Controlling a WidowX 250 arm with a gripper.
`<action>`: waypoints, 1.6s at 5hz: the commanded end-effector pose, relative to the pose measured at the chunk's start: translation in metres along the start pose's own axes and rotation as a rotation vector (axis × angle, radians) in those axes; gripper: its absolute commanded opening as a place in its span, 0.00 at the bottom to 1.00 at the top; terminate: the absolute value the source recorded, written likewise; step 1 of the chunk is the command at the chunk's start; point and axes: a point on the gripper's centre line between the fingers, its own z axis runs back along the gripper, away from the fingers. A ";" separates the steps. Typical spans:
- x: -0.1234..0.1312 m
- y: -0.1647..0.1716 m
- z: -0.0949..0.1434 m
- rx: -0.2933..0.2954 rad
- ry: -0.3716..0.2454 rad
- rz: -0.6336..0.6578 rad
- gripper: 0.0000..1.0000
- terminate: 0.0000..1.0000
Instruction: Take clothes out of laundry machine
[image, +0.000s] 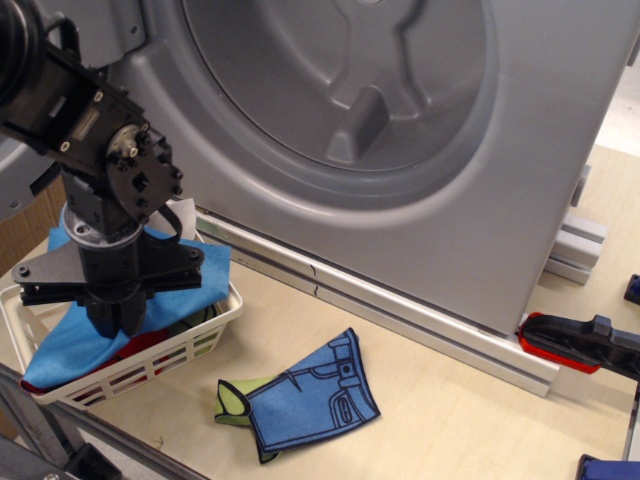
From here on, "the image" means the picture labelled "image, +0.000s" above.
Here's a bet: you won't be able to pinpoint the grey felt cloth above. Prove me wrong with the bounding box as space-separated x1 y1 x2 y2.
149 198 196 240

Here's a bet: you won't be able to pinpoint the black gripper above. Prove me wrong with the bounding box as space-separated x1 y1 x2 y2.
11 232 205 339

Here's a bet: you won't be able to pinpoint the grey metal table frame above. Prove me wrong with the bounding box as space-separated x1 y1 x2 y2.
1 365 204 479

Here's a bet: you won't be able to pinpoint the blue felt cloth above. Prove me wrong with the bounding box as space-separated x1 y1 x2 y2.
33 240 231 357

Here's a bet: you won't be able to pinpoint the white plastic laundry basket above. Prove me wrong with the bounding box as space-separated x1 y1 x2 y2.
1 279 243 410

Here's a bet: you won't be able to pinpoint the blue felt jeans shorts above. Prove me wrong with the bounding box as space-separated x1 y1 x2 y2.
246 328 381 464

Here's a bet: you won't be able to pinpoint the black clamp at right edge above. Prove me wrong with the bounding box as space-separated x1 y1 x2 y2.
624 274 640 305

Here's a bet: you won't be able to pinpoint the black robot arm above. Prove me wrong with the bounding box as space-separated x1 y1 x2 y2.
1 1 204 338

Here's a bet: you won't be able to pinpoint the red black clamp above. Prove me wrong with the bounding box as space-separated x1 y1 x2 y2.
518 312 639 381

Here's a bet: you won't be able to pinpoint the grey aluminium side bracket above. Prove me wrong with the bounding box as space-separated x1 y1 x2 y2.
543 164 608 286

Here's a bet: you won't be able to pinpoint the green felt cloth on table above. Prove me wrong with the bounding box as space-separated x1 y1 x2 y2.
214 376 280 464

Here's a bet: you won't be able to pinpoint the green felt cloth in basket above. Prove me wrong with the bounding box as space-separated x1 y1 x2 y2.
168 304 220 357

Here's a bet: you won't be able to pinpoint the white aluminium base rail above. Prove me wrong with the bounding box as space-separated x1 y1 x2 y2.
78 160 560 399

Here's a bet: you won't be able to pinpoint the grey toy washing machine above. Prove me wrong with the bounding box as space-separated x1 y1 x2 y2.
29 0 640 337

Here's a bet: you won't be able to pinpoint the red felt cloth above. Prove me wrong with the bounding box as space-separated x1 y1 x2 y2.
19 328 169 395

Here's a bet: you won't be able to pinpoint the blue black clamp corner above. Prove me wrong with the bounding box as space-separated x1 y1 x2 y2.
575 455 640 480

